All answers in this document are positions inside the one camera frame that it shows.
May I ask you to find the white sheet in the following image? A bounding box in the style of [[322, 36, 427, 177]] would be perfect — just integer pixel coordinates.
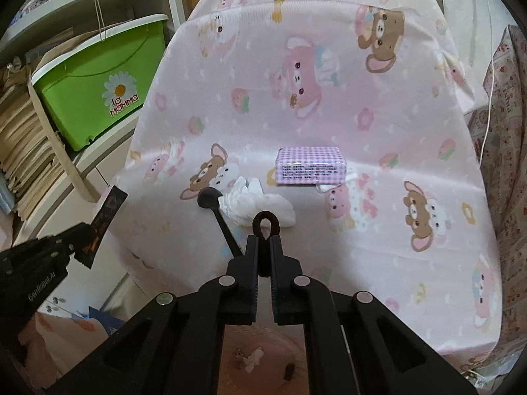
[[436, 0, 511, 70]]

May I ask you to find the white shelf unit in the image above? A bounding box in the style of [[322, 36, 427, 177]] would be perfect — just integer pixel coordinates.
[[0, 0, 186, 256]]

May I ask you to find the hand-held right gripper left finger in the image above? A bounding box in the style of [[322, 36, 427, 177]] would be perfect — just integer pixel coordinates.
[[53, 234, 261, 395]]

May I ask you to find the black plastic spoon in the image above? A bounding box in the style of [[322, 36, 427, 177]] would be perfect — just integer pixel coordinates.
[[197, 187, 243, 258]]

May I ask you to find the blue cardboard piece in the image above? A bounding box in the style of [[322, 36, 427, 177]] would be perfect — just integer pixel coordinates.
[[88, 306, 126, 338]]

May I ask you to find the black snack wrapper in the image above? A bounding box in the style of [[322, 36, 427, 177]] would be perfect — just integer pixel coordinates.
[[76, 186, 126, 270]]

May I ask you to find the white printed bowl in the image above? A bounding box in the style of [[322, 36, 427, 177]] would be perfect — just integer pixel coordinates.
[[18, 0, 52, 17]]

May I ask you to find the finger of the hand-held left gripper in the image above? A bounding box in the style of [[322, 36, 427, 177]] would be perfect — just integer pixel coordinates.
[[49, 222, 99, 262]]

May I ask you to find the white hanging string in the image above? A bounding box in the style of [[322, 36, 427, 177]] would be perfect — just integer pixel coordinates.
[[94, 0, 108, 38]]

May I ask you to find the pink floral fabric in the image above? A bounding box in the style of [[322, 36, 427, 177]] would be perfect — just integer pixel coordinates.
[[20, 312, 108, 381]]

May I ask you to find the purple checkered tissue pack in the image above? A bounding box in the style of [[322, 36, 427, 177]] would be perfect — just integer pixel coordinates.
[[275, 146, 347, 187]]

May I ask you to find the green storage box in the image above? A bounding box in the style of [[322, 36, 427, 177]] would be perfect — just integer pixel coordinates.
[[28, 14, 170, 152]]

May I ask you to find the pink plastic basket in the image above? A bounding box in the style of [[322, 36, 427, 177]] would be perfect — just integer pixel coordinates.
[[218, 324, 307, 395]]

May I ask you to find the strawberry-print cloth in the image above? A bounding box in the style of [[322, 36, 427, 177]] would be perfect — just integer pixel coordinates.
[[465, 25, 527, 264]]

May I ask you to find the pink bear-print tablecloth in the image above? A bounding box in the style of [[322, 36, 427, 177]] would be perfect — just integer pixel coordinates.
[[111, 0, 505, 356]]

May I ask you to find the crumpled white tissue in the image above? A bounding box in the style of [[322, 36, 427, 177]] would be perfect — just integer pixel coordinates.
[[218, 176, 296, 228]]

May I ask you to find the black hair tie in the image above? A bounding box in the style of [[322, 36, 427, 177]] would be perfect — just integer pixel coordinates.
[[252, 211, 283, 277]]

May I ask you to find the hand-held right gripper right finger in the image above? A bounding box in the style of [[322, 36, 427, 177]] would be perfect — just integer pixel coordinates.
[[269, 236, 474, 395]]

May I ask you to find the stack of brown paper envelopes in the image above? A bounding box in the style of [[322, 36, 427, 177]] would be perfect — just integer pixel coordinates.
[[0, 29, 79, 221]]

